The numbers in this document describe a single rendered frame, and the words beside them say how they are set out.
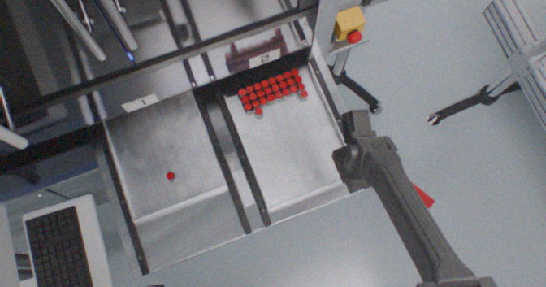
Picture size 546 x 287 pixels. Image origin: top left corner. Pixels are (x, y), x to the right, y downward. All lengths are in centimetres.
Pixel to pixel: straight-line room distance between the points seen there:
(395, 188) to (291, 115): 65
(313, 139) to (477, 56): 136
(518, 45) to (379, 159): 123
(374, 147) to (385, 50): 160
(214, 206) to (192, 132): 22
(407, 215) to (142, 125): 89
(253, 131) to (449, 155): 122
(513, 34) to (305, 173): 100
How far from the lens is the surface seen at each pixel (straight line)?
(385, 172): 97
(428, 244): 85
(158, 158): 153
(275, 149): 150
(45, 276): 164
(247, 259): 235
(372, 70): 256
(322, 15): 134
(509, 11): 219
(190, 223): 149
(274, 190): 148
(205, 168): 150
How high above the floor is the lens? 235
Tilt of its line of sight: 75 degrees down
